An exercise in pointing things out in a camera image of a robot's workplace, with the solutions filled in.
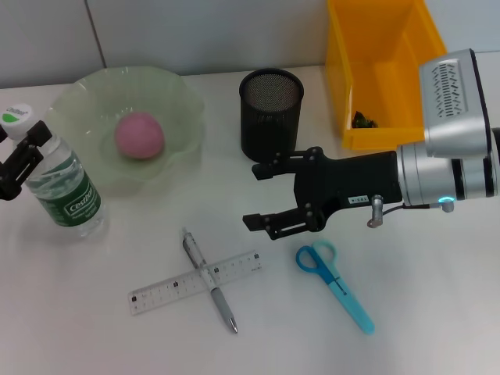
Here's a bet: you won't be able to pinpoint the blue scissors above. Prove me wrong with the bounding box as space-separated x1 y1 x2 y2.
295 240 376 336

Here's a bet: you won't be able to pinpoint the clear green-label water bottle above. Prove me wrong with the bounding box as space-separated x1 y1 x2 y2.
0 102 106 238

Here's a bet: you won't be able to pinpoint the pink peach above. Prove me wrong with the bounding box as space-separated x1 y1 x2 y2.
113 112 166 160

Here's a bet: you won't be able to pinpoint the grey ballpoint pen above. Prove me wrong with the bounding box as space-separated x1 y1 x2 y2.
181 228 239 335

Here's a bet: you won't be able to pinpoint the green glass fruit plate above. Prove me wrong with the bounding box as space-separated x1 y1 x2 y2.
48 66 206 198

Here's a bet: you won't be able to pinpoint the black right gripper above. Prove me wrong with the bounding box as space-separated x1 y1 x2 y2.
241 146 404 241

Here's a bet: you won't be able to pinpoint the right gripper cable with plug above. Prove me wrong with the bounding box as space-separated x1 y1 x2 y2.
366 194 456 230

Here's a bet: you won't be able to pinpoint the yellow plastic bin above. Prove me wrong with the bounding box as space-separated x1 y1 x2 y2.
326 0 448 150

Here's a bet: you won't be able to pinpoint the clear plastic ruler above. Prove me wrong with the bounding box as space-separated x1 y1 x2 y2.
128 249 263 316

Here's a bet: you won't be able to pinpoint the black mesh pen cup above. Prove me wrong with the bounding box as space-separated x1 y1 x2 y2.
238 68 305 162

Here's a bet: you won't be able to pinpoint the green plastic wrapper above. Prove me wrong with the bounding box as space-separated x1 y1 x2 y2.
351 110 379 129

